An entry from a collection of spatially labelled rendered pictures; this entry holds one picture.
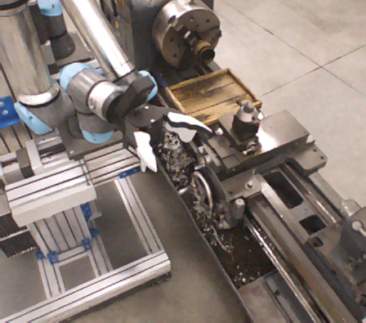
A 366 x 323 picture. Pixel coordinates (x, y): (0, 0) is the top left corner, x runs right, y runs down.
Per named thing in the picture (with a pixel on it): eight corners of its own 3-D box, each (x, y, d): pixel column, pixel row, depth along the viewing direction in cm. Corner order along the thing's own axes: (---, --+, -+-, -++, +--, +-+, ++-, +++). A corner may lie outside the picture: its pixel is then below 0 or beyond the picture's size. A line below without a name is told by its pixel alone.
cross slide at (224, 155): (198, 149, 157) (199, 141, 154) (284, 116, 170) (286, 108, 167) (220, 178, 147) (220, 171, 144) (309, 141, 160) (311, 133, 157)
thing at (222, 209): (186, 191, 179) (187, 159, 161) (206, 183, 182) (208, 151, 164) (216, 238, 163) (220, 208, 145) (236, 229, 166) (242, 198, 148)
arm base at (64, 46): (43, 64, 156) (37, 42, 149) (36, 45, 165) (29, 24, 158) (79, 54, 161) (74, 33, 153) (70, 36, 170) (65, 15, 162)
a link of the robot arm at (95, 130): (131, 127, 99) (126, 94, 90) (95, 151, 93) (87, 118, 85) (110, 112, 102) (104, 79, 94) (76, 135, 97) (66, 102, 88)
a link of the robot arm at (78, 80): (88, 82, 93) (82, 53, 87) (118, 104, 88) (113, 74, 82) (61, 99, 89) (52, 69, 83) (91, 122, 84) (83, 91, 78)
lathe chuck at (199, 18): (152, 63, 193) (156, 3, 170) (207, 53, 205) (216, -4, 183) (159, 74, 187) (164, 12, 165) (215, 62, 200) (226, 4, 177)
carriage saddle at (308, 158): (195, 156, 163) (195, 146, 158) (285, 120, 177) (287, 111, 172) (233, 210, 145) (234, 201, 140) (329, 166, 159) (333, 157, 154)
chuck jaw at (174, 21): (182, 37, 182) (167, 23, 173) (189, 29, 181) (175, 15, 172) (193, 49, 176) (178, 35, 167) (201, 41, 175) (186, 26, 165)
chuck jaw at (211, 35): (194, 29, 183) (216, 20, 185) (195, 38, 187) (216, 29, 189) (206, 41, 176) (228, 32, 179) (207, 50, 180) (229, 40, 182)
